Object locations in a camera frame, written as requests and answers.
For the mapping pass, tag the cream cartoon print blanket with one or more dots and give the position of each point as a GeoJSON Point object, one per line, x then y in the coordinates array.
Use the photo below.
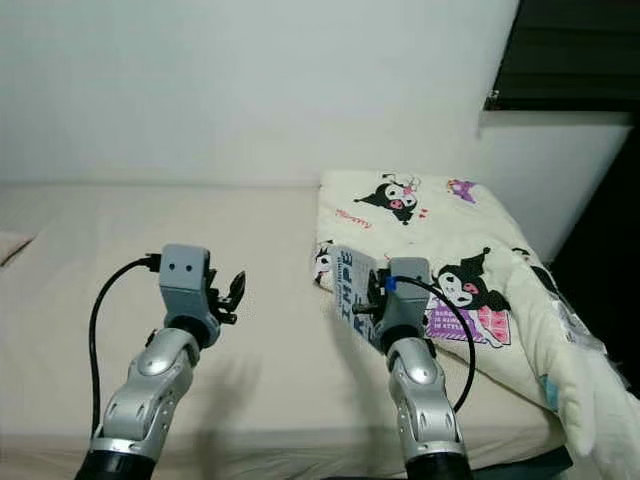
{"type": "Point", "coordinates": [440, 210]}

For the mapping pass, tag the bed with beige sheet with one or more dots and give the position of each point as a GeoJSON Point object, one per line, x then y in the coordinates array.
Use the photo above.
{"type": "Point", "coordinates": [80, 340]}

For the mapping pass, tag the black wardrobe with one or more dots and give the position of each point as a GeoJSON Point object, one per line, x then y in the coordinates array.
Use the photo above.
{"type": "Point", "coordinates": [610, 280]}

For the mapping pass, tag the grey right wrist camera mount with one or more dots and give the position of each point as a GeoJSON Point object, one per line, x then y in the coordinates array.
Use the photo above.
{"type": "Point", "coordinates": [405, 295]}

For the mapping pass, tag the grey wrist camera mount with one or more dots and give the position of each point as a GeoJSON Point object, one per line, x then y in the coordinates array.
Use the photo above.
{"type": "Point", "coordinates": [185, 280]}
{"type": "Point", "coordinates": [405, 295]}

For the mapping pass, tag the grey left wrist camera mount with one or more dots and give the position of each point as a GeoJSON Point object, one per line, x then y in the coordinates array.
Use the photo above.
{"type": "Point", "coordinates": [185, 280]}

